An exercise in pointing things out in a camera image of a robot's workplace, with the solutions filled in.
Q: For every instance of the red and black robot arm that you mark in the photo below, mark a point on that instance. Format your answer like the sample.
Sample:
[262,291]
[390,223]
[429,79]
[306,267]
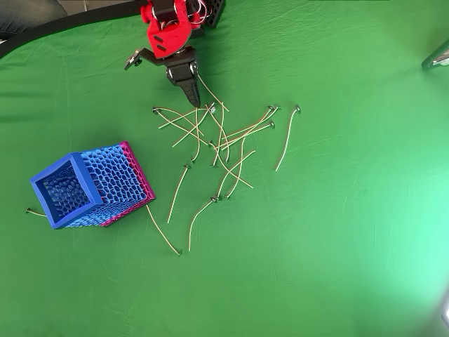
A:
[165,38]

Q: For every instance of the blue and magenta mesh basket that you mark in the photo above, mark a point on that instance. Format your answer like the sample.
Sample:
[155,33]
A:
[105,172]

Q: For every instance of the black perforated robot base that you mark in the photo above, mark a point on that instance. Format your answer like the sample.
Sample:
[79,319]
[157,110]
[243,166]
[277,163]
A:
[215,14]

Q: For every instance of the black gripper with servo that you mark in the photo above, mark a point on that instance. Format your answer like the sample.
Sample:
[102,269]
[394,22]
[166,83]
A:
[180,71]

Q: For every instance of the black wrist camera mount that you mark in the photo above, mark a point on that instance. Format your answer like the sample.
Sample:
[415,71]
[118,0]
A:
[132,62]

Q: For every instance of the candle wick with metal base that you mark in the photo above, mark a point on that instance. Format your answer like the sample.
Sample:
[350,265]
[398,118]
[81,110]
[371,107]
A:
[187,166]
[219,200]
[28,210]
[271,124]
[227,197]
[227,161]
[168,124]
[210,143]
[192,160]
[297,109]
[172,125]
[278,106]
[214,95]
[179,252]
[270,107]
[214,164]
[212,110]
[213,199]
[154,110]

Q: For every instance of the dark blue fabric object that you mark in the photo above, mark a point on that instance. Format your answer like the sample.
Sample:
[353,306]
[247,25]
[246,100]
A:
[21,14]

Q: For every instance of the shiny metal stand leg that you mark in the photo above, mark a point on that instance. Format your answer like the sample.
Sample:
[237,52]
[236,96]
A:
[436,58]

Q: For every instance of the black backdrop rim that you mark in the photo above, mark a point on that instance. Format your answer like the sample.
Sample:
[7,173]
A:
[52,24]

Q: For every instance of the green backdrop cloth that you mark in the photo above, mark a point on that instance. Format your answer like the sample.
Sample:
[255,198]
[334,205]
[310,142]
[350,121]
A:
[315,210]

